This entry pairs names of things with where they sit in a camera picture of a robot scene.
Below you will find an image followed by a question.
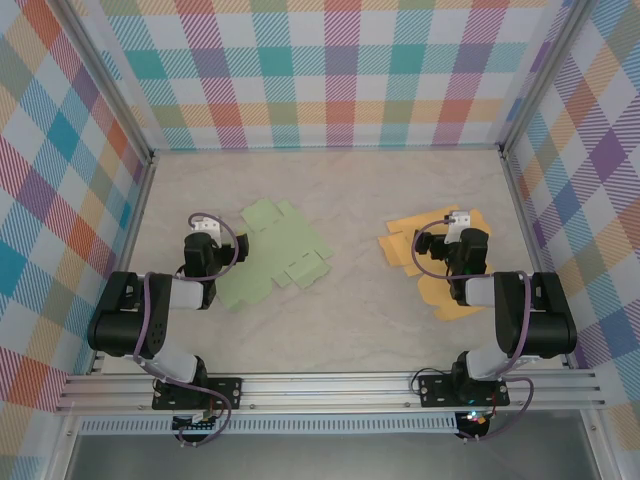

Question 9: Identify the orange paper box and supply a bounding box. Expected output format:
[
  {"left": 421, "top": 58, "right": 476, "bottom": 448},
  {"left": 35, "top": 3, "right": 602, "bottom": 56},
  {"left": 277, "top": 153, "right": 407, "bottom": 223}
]
[{"left": 377, "top": 204, "right": 494, "bottom": 321}]

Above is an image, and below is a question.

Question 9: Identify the green paper box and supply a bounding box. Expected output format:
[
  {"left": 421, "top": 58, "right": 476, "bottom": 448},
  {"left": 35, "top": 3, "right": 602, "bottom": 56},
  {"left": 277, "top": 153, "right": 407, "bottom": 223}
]
[{"left": 215, "top": 199, "right": 335, "bottom": 315}]

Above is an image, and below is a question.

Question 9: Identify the right controller circuit board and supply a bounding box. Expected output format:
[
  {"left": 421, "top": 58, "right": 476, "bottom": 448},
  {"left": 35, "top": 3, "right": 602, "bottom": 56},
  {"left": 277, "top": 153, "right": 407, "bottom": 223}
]
[{"left": 457, "top": 408, "right": 492, "bottom": 429}]

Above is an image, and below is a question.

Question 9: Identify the controller circuit board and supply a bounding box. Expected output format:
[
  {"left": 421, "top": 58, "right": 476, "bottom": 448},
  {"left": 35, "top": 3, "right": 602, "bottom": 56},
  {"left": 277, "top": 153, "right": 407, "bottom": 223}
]
[
  {"left": 171, "top": 410, "right": 225, "bottom": 432},
  {"left": 457, "top": 408, "right": 492, "bottom": 429}
]

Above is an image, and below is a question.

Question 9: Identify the left controller circuit board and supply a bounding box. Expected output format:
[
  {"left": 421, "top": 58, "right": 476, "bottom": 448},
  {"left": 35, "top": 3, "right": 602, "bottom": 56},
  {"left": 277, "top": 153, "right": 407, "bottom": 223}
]
[{"left": 171, "top": 410, "right": 225, "bottom": 432}]

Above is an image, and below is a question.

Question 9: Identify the grey metal shelf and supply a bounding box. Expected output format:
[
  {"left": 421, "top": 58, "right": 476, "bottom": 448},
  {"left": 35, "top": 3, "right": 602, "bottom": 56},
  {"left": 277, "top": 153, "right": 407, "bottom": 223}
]
[{"left": 64, "top": 432, "right": 601, "bottom": 480}]

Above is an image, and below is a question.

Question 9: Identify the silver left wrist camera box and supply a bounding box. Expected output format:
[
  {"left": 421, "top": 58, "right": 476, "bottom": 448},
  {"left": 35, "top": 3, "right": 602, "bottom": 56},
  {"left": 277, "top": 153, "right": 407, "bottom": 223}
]
[{"left": 193, "top": 214, "right": 222, "bottom": 246}]

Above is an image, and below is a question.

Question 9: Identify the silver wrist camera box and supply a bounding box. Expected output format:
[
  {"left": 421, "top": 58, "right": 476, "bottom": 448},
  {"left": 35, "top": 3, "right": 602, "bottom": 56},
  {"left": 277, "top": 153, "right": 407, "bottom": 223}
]
[
  {"left": 446, "top": 209, "right": 474, "bottom": 245},
  {"left": 193, "top": 214, "right": 222, "bottom": 246}
]

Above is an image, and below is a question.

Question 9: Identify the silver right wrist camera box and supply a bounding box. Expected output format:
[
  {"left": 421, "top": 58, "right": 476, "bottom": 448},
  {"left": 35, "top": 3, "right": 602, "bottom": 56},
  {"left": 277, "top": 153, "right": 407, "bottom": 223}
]
[{"left": 446, "top": 209, "right": 474, "bottom": 245}]

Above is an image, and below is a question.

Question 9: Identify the aluminium side rail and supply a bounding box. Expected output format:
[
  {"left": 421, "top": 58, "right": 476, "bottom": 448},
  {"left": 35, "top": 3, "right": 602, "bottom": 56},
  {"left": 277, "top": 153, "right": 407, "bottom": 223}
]
[
  {"left": 498, "top": 148, "right": 576, "bottom": 370},
  {"left": 88, "top": 149, "right": 160, "bottom": 375}
]

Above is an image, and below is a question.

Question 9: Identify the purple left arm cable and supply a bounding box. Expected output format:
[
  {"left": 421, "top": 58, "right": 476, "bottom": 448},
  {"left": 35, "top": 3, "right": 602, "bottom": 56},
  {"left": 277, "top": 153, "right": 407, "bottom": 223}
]
[{"left": 132, "top": 212, "right": 246, "bottom": 447}]

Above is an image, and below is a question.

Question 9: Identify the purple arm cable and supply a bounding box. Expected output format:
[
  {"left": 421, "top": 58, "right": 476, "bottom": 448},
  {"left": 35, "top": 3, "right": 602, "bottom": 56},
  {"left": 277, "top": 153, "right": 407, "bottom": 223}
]
[
  {"left": 132, "top": 212, "right": 246, "bottom": 447},
  {"left": 410, "top": 217, "right": 536, "bottom": 444}
]

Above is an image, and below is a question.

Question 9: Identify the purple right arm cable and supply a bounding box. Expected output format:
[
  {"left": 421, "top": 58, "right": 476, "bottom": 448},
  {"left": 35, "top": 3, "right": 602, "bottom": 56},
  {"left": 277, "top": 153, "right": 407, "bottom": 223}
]
[{"left": 410, "top": 217, "right": 536, "bottom": 444}]

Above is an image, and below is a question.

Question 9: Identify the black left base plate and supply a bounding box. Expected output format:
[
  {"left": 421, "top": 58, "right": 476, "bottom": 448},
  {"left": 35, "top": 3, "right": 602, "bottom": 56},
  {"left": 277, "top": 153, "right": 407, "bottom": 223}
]
[{"left": 151, "top": 377, "right": 245, "bottom": 412}]

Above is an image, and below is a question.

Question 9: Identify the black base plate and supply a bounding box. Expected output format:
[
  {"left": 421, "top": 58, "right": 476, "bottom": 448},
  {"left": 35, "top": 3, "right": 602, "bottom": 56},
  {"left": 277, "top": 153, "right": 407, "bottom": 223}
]
[
  {"left": 417, "top": 374, "right": 512, "bottom": 409},
  {"left": 151, "top": 377, "right": 245, "bottom": 412}
]

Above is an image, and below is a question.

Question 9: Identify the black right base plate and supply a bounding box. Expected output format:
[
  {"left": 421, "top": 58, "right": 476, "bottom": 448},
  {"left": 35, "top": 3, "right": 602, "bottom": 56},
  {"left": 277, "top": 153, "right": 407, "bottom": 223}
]
[{"left": 417, "top": 374, "right": 512, "bottom": 409}]

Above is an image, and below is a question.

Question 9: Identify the thin aluminium wall rail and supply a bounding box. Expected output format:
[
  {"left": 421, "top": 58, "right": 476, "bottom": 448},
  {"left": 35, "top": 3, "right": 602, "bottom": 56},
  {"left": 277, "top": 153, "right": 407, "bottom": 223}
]
[{"left": 149, "top": 144, "right": 504, "bottom": 153}]

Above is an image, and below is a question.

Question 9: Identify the aluminium mounting rail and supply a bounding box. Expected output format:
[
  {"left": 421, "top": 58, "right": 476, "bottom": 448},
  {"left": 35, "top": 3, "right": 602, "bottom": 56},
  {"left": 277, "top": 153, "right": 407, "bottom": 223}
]
[{"left": 54, "top": 369, "right": 609, "bottom": 414}]

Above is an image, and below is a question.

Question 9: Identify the aluminium frame post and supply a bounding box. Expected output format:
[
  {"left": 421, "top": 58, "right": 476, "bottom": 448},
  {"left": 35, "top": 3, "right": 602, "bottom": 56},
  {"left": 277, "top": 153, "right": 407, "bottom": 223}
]
[
  {"left": 58, "top": 0, "right": 157, "bottom": 162},
  {"left": 498, "top": 0, "right": 597, "bottom": 157}
]

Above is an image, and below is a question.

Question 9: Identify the white slotted cable duct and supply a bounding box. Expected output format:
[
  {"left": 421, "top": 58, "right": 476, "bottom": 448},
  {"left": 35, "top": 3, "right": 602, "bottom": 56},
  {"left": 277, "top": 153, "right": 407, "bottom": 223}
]
[{"left": 78, "top": 417, "right": 460, "bottom": 436}]

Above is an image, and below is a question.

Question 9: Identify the aluminium frame leg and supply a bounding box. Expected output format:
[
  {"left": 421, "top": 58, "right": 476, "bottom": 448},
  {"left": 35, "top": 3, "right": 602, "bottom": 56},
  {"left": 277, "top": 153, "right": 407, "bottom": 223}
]
[
  {"left": 579, "top": 407, "right": 621, "bottom": 480},
  {"left": 42, "top": 414, "right": 84, "bottom": 480}
]

